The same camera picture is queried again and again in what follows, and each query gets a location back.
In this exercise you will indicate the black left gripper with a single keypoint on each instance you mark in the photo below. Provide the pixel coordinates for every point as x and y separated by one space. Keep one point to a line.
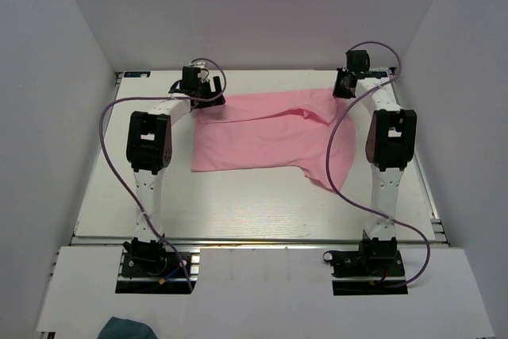
207 85

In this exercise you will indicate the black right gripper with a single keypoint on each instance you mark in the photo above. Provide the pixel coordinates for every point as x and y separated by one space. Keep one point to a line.
339 91

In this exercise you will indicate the pink t-shirt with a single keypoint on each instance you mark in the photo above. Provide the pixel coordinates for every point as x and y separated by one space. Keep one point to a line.
273 130

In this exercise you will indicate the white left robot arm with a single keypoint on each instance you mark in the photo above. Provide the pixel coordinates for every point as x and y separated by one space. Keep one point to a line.
149 143

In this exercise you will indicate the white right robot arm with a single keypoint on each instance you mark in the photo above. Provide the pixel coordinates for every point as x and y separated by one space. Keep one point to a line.
390 140

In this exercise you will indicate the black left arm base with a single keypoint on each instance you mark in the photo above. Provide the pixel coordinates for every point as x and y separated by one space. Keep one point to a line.
150 268

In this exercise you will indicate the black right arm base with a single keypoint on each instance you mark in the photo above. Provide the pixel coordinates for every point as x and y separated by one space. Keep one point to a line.
375 268

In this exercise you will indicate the left blue logo sticker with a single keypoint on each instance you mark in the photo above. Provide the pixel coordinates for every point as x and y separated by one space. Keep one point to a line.
136 74

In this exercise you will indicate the dark teal cloth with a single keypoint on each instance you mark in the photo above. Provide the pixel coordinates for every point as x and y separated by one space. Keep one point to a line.
120 328

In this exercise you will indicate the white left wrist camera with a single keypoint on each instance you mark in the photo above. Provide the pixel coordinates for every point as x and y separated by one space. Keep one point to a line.
202 69

